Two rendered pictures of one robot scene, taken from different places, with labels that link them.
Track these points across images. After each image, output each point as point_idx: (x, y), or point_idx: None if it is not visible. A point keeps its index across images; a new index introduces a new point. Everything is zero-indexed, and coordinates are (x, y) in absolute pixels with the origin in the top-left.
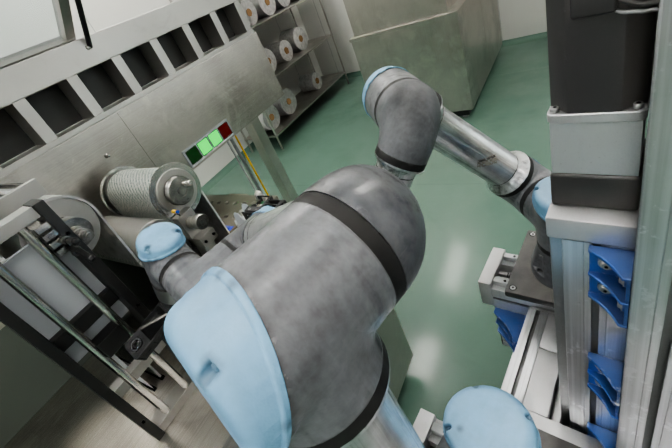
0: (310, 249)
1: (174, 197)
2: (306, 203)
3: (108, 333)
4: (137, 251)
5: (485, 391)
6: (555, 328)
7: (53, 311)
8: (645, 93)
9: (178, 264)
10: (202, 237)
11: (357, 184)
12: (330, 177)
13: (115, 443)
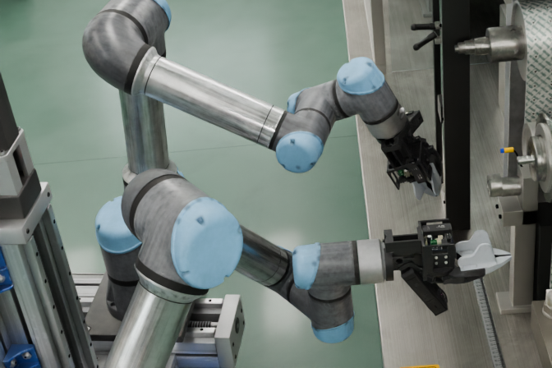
0: (105, 6)
1: (528, 150)
2: (113, 9)
3: (440, 100)
4: (522, 130)
5: (124, 227)
6: (77, 294)
7: (440, 47)
8: None
9: (328, 84)
10: (498, 199)
11: (96, 19)
12: (110, 17)
13: (485, 171)
